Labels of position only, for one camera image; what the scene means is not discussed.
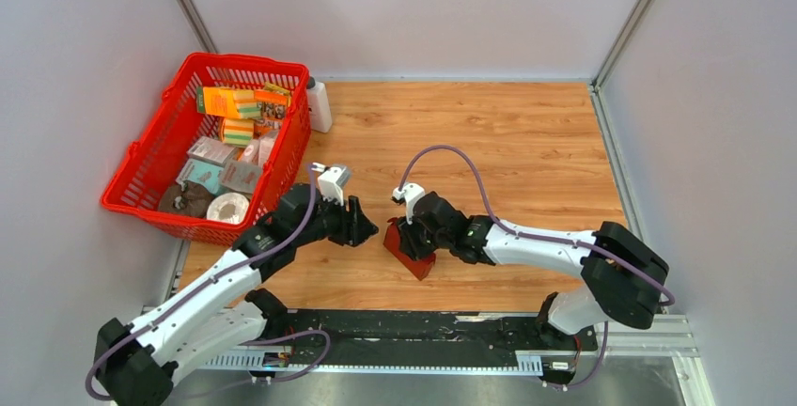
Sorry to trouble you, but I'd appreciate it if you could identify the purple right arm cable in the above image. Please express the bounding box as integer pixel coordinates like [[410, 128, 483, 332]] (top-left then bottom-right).
[[398, 145, 677, 390]]

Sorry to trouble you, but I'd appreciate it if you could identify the brown bag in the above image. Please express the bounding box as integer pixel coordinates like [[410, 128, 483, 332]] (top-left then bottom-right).
[[157, 180, 215, 219]]

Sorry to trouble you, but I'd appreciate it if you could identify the pink white box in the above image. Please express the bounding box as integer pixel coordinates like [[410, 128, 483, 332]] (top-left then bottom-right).
[[186, 136, 240, 166]]

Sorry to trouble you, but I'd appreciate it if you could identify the red plastic basket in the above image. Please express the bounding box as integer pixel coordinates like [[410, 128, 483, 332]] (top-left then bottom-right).
[[101, 52, 311, 245]]

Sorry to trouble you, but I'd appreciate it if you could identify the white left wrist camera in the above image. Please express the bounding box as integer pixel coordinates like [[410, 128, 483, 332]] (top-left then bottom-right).
[[311, 163, 352, 205]]

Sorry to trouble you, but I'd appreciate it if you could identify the right aluminium frame post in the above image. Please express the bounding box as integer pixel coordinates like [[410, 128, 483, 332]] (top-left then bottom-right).
[[591, 0, 655, 91]]

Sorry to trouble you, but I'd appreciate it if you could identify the white tape roll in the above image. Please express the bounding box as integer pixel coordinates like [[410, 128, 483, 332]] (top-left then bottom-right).
[[206, 192, 250, 225]]

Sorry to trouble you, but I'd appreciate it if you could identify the teal white packet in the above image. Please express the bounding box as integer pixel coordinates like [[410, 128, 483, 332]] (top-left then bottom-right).
[[176, 158, 224, 195]]

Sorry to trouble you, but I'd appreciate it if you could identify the red paper box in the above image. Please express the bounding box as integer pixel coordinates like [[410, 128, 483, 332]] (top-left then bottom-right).
[[383, 216, 436, 281]]

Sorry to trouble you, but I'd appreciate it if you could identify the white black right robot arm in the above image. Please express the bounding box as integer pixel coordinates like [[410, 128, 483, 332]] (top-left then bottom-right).
[[384, 184, 669, 349]]

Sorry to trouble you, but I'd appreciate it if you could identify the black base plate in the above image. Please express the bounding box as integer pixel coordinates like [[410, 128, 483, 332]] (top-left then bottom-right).
[[265, 309, 600, 367]]

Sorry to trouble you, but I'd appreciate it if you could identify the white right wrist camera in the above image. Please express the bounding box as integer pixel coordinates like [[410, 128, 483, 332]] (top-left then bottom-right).
[[391, 182, 426, 224]]

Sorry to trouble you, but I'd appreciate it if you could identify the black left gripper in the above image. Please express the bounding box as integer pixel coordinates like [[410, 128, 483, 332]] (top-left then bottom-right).
[[293, 189, 379, 247]]

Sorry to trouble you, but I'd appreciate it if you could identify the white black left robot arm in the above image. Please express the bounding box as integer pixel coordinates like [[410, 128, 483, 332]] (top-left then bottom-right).
[[85, 183, 379, 405]]

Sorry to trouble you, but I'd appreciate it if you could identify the yellow green sponge pack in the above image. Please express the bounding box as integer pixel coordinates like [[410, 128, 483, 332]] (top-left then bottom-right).
[[219, 117, 255, 148]]

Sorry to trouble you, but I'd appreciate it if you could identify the pink grey packet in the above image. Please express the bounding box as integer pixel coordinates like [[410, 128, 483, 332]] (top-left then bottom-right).
[[220, 160, 262, 195]]

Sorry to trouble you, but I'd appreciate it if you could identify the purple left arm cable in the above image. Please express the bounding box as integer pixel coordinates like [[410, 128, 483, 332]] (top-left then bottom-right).
[[85, 163, 333, 402]]

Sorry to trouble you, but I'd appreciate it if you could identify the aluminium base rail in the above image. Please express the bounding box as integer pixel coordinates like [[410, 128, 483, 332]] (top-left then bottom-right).
[[108, 306, 717, 406]]

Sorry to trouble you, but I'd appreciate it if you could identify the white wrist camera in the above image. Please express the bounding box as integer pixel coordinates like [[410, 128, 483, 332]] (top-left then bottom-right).
[[391, 182, 426, 224], [311, 163, 352, 205]]

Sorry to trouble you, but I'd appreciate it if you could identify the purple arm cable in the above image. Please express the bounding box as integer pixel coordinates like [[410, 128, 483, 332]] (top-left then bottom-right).
[[85, 163, 333, 402], [398, 145, 677, 390]]

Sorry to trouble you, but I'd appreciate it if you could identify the white plastic bottle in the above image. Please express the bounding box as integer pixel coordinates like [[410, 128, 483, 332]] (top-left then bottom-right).
[[305, 76, 333, 133]]

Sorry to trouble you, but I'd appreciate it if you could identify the orange snack packet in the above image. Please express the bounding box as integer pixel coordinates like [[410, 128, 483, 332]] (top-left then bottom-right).
[[255, 83, 292, 135]]

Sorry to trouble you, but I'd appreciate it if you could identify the orange green box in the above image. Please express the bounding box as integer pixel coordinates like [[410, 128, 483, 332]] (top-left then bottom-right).
[[195, 86, 261, 119]]

